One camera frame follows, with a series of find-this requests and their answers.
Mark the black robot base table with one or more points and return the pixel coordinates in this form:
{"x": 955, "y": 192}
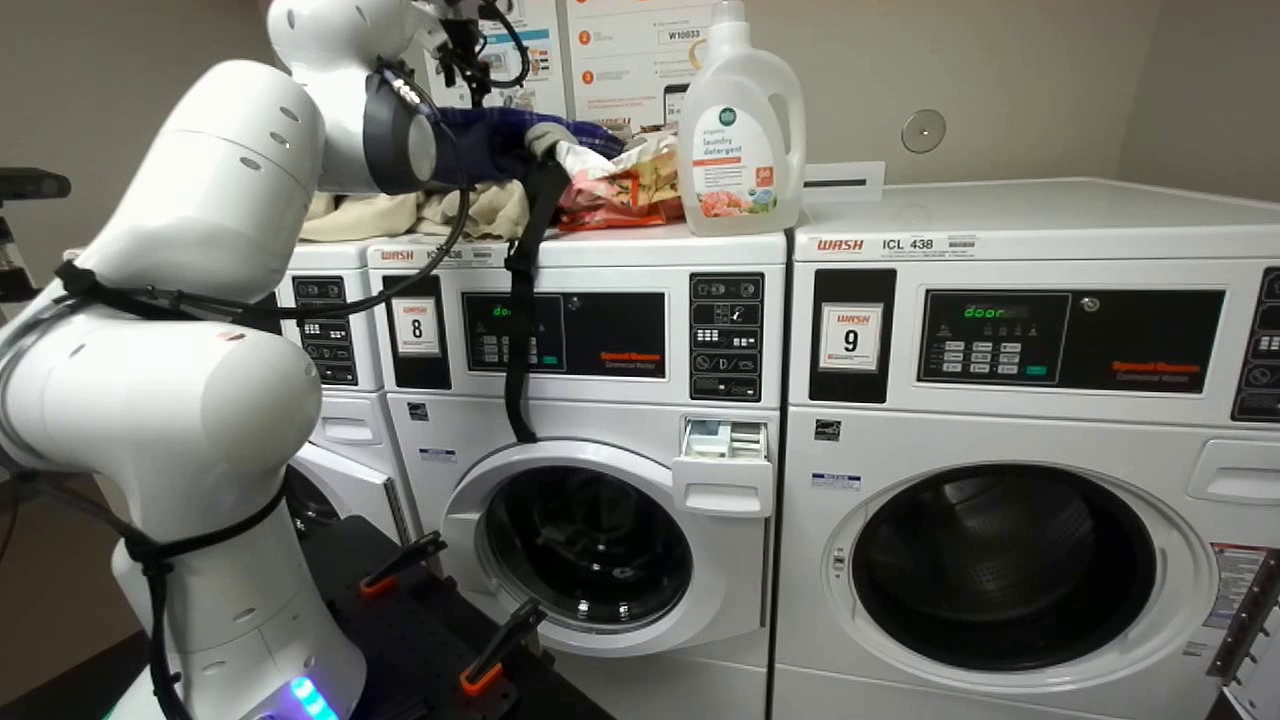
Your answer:
{"x": 412, "y": 644}

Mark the right washing machine number 9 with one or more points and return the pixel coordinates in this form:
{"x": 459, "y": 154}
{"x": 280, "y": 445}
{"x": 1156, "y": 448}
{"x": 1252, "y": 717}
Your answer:
{"x": 1035, "y": 458}

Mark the left washing machine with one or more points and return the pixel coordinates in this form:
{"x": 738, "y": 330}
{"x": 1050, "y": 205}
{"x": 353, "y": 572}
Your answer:
{"x": 348, "y": 455}

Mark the dark navy garment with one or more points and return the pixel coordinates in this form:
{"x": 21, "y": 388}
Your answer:
{"x": 477, "y": 147}

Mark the beige cloth garment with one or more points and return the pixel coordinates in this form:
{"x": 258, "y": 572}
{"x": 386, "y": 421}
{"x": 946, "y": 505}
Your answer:
{"x": 489, "y": 215}

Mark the black clamp orange tip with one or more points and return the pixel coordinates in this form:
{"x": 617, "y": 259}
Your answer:
{"x": 389, "y": 572}

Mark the middle washing machine number 8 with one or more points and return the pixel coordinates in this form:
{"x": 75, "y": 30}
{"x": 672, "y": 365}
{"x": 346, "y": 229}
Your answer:
{"x": 602, "y": 442}

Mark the white detergent bottle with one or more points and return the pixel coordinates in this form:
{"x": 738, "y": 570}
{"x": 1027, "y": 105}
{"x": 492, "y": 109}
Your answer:
{"x": 742, "y": 133}

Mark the wall instruction poster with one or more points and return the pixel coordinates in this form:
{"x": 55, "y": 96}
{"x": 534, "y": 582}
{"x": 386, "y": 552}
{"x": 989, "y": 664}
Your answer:
{"x": 537, "y": 22}

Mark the colourful laundry bag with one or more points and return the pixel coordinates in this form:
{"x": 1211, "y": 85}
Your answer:
{"x": 633, "y": 191}

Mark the round wall outlet cover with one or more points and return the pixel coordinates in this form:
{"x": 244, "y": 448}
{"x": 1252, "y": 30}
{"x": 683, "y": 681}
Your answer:
{"x": 926, "y": 131}

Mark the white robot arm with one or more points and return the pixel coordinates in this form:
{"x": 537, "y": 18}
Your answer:
{"x": 142, "y": 371}

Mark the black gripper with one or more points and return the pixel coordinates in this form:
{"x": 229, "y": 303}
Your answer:
{"x": 460, "y": 49}

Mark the white box behind bottle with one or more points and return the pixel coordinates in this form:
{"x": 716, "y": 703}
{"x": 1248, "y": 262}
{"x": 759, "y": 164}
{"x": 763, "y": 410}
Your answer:
{"x": 847, "y": 182}

